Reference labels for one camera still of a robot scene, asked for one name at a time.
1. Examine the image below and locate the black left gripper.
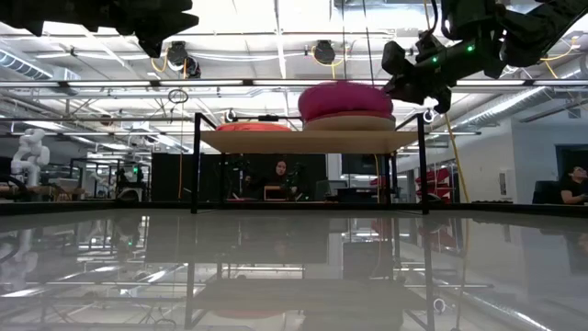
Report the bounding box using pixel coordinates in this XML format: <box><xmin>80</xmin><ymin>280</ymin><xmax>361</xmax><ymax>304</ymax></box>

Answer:
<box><xmin>0</xmin><ymin>0</ymin><xmax>200</xmax><ymax>59</ymax></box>

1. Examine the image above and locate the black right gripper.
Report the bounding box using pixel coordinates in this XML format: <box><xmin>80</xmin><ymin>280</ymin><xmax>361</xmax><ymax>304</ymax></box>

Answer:
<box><xmin>381</xmin><ymin>32</ymin><xmax>465</xmax><ymax>115</ymax></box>

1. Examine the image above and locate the beige plate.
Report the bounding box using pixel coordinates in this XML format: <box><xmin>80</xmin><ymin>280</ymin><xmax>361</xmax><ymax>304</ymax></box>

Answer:
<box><xmin>302</xmin><ymin>114</ymin><xmax>397</xmax><ymax>132</ymax></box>

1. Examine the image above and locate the magenta plate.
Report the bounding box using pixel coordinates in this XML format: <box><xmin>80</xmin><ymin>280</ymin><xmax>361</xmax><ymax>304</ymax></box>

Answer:
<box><xmin>297</xmin><ymin>81</ymin><xmax>395</xmax><ymax>123</ymax></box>

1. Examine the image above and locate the neon pink translucent plate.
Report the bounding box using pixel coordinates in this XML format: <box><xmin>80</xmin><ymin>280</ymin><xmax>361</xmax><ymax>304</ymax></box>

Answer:
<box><xmin>215</xmin><ymin>120</ymin><xmax>293</xmax><ymax>133</ymax></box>

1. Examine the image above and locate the wooden shelf with black legs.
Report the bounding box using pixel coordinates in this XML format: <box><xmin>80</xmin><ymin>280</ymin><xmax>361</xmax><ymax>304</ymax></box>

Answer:
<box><xmin>190</xmin><ymin>112</ymin><xmax>431</xmax><ymax>216</ymax></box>

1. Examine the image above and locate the red bin storage rack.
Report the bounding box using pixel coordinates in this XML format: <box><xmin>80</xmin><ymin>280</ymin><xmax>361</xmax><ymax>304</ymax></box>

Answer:
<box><xmin>414</xmin><ymin>166</ymin><xmax>454</xmax><ymax>203</ymax></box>

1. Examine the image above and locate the blue office chair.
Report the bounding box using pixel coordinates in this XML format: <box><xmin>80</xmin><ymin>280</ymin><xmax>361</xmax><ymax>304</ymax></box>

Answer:
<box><xmin>531</xmin><ymin>179</ymin><xmax>560</xmax><ymax>205</ymax></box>

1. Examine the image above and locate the person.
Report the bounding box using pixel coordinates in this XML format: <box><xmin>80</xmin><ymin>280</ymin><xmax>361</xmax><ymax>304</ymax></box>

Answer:
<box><xmin>268</xmin><ymin>159</ymin><xmax>295</xmax><ymax>201</ymax></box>
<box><xmin>558</xmin><ymin>165</ymin><xmax>588</xmax><ymax>206</ymax></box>

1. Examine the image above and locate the small wooden box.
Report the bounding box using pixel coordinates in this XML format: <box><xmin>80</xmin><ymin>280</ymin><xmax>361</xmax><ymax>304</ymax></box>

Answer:
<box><xmin>263</xmin><ymin>184</ymin><xmax>289</xmax><ymax>202</ymax></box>

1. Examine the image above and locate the black ceiling cable reel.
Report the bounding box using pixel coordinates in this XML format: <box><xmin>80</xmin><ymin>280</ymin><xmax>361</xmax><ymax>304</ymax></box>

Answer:
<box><xmin>314</xmin><ymin>40</ymin><xmax>337</xmax><ymax>65</ymax></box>
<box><xmin>165</xmin><ymin>40</ymin><xmax>202</xmax><ymax>79</ymax></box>

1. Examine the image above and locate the yellow hanging cable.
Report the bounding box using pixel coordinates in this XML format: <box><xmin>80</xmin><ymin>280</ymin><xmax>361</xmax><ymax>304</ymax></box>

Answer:
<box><xmin>422</xmin><ymin>0</ymin><xmax>472</xmax><ymax>204</ymax></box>

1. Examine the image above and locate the black hanging cable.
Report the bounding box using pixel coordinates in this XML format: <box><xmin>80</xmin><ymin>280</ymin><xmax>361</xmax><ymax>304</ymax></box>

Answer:
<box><xmin>361</xmin><ymin>0</ymin><xmax>376</xmax><ymax>88</ymax></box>

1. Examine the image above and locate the silver ventilation duct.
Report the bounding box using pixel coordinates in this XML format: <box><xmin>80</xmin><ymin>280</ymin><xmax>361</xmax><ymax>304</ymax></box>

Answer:
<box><xmin>452</xmin><ymin>85</ymin><xmax>588</xmax><ymax>134</ymax></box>

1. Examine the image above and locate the black aluminium table frame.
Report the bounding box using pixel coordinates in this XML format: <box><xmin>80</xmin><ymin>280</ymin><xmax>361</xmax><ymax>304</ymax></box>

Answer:
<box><xmin>0</xmin><ymin>200</ymin><xmax>588</xmax><ymax>217</ymax></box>

